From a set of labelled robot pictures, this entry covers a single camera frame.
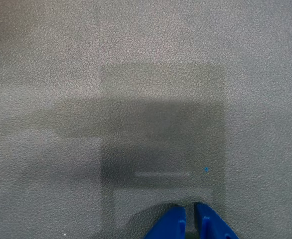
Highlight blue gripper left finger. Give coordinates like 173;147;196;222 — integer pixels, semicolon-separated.
144;205;187;239

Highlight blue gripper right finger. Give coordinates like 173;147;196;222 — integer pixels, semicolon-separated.
194;202;240;239

